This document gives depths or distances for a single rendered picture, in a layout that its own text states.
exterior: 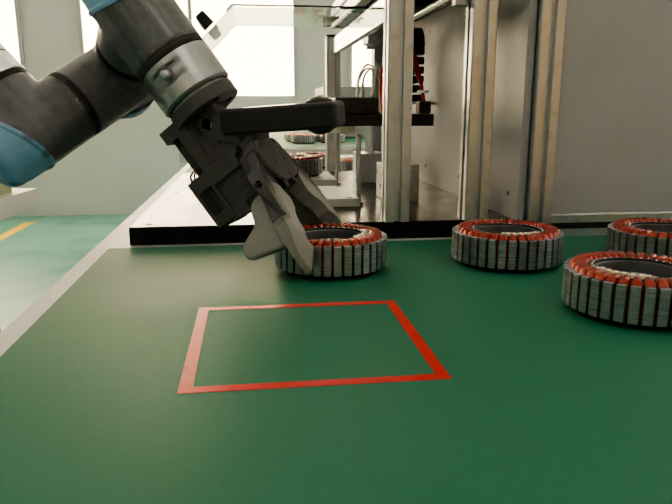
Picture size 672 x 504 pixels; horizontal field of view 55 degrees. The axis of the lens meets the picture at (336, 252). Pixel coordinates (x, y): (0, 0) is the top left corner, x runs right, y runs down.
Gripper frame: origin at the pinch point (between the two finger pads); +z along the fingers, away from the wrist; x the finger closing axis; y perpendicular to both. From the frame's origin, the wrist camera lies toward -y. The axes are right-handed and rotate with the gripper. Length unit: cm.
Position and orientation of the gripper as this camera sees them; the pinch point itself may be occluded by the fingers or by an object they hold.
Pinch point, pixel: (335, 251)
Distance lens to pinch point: 64.2
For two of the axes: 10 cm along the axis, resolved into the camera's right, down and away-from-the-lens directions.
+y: -7.8, 5.4, 3.1
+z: 5.9, 8.1, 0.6
